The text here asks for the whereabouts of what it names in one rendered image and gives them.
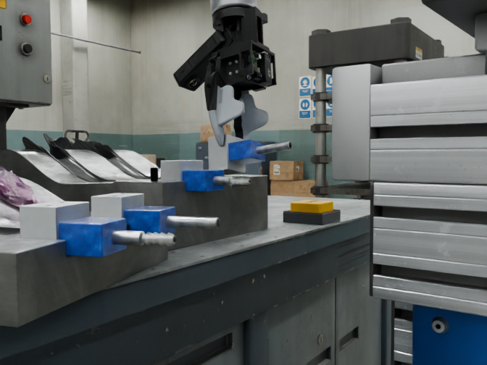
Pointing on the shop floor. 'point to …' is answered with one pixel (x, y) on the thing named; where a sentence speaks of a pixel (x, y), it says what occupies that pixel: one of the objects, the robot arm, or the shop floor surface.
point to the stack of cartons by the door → (289, 179)
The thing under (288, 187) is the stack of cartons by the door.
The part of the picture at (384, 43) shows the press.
